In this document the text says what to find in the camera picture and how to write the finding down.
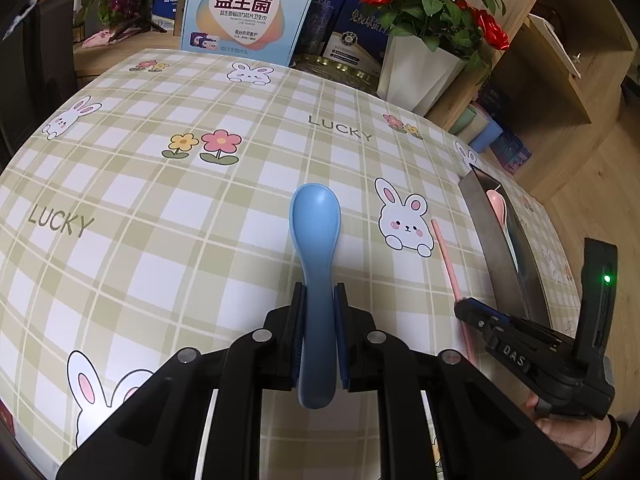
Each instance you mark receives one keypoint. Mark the gold metal tray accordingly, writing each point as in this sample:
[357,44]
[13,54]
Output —
[340,71]

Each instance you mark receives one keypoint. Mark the person's right hand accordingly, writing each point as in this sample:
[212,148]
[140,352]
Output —
[560,435]

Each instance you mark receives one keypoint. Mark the dark blue emblem box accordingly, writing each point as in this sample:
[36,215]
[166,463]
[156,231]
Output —
[350,35]

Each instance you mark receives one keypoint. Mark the black mini tripod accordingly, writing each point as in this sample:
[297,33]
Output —
[145,17]

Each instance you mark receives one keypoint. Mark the dark blue text box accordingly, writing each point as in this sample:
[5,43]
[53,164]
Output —
[492,96]

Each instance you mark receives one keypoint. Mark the person's right forearm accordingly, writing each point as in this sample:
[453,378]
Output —
[617,452]

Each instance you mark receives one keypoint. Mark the cream cup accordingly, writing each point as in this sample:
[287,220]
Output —
[476,116]

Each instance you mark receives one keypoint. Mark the dark purple silver box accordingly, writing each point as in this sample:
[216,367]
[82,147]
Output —
[325,15]

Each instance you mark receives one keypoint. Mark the purple blue box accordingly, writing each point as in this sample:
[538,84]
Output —
[510,152]

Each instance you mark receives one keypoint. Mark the blue plastic spoon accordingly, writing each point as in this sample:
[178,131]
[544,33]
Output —
[315,220]

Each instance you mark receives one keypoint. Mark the pink plastic spoon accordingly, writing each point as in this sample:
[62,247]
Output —
[497,202]

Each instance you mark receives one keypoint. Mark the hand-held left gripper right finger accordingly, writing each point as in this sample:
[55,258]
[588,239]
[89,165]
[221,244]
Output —
[340,330]

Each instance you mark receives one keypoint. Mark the pink cloth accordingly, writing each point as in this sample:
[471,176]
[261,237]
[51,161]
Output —
[100,37]

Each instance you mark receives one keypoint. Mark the steel utensil tray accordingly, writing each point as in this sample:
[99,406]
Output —
[487,240]

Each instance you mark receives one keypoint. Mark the wooden shelf unit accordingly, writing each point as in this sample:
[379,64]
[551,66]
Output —
[575,85]

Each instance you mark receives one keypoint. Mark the black chair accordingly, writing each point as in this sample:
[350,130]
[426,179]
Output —
[45,50]

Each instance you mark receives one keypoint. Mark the light blue orange printed box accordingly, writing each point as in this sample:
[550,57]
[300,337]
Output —
[240,10]

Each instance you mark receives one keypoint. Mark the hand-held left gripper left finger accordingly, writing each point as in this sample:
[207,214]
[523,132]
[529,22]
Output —
[298,330]

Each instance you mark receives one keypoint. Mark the pink chopstick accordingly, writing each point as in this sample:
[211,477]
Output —
[445,260]

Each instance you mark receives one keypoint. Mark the blue cup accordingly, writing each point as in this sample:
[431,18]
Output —
[487,135]

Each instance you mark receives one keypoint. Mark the green cup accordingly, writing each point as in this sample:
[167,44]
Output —
[463,120]

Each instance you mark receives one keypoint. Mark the white faceted vase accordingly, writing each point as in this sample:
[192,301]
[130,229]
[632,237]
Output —
[415,75]

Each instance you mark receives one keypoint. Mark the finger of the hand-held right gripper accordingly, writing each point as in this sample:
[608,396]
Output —
[495,335]
[470,310]

